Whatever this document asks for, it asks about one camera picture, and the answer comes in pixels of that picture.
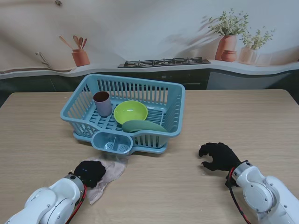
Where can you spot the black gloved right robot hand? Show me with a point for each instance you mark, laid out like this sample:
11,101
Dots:
222,157

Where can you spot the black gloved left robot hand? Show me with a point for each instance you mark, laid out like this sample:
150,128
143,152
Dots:
91,172

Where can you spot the beige wiping cloth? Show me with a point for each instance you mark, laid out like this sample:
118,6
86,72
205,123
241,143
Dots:
114,171

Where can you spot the purple plastic cup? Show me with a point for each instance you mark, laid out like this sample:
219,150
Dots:
104,105

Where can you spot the pale green plate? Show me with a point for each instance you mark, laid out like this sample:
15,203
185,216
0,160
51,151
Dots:
144,127

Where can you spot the lime green bowl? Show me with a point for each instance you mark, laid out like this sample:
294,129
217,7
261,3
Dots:
130,112

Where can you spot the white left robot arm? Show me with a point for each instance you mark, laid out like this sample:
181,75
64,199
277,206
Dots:
51,203

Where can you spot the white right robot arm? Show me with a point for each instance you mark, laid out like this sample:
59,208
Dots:
266,196

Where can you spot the blue plastic dish rack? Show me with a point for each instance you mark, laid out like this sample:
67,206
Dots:
158,112

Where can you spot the printed kitchen backdrop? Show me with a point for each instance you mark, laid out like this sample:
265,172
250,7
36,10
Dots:
149,35

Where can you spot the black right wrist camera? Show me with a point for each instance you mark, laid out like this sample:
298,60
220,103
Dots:
230,182

